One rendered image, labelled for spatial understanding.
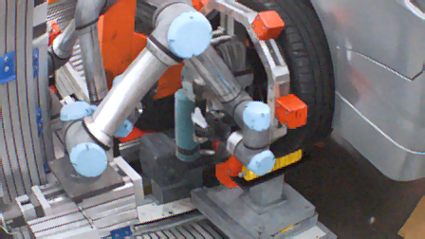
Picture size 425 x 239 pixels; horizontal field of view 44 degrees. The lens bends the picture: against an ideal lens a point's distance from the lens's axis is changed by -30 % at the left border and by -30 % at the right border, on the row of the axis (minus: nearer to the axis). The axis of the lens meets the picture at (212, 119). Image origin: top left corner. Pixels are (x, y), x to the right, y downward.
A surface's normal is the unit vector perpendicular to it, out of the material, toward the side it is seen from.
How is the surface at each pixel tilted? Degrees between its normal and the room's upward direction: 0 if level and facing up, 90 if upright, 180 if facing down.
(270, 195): 90
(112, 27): 90
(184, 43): 85
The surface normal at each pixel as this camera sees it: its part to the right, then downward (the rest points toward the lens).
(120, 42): 0.52, 0.44
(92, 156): 0.28, 0.57
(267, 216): 0.01, -0.86
